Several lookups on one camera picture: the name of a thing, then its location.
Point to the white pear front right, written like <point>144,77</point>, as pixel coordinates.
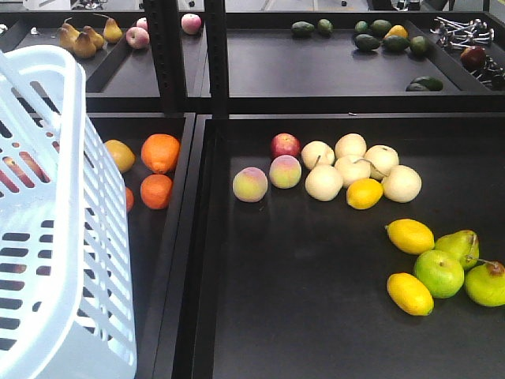
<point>402,184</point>

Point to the peach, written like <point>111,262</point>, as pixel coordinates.
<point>285,172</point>
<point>250,184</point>

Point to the pink apple back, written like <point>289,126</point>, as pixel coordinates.
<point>137,38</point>

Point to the green pear upper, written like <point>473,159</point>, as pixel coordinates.
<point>462,245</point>

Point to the lemon middle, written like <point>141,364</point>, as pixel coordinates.
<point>410,236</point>

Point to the small orange front right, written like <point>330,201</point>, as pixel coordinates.
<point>155,191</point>

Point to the black right display table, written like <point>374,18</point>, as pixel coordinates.
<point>291,287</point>

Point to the green pear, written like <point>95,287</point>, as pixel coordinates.
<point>484,284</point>
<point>462,245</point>

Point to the peach right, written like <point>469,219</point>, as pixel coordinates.
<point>285,172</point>

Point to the peach left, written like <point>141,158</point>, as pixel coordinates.
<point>250,184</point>

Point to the large orange with nub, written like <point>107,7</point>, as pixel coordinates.
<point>160,152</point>

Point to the light red apple right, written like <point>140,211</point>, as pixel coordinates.
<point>22,172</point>

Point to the black back display table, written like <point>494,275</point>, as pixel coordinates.
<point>270,71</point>

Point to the lemon lower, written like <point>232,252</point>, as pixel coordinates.
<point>410,294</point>

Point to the small orange front left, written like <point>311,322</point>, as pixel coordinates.
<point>129,199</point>

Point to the green pear lower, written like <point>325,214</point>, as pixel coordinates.
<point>484,284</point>

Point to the green apple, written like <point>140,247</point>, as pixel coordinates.
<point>442,274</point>

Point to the lemon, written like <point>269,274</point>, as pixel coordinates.
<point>410,294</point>
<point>364,193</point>
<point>410,236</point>

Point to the red apple right table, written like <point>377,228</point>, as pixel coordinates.
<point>285,144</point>

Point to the brown pears group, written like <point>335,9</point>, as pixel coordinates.
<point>85,43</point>

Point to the lemon upper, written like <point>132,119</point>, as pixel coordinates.
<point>364,193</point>

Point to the small orange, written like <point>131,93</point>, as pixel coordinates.
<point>155,191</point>
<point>129,199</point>

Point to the yellow orange fruit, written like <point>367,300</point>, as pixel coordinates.
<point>122,155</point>

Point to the black wood display table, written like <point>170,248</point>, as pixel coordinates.
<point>152,233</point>

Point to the light blue plastic basket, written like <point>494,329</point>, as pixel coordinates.
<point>66,284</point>

